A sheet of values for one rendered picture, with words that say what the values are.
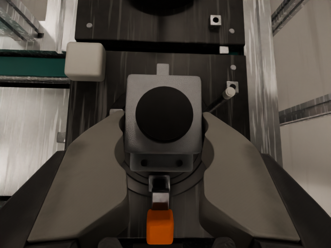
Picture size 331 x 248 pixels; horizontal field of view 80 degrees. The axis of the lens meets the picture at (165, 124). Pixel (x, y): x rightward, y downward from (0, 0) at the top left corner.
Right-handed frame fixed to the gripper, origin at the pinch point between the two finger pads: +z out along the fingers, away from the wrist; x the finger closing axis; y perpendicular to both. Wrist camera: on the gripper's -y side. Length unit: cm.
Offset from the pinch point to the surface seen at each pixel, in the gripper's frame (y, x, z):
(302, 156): 17.7, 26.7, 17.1
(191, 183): 11.8, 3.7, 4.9
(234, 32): -2.6, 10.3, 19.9
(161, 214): 7.7, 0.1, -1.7
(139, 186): 12.0, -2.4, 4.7
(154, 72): 2.2, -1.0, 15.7
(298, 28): -2.2, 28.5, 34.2
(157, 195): 6.7, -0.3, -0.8
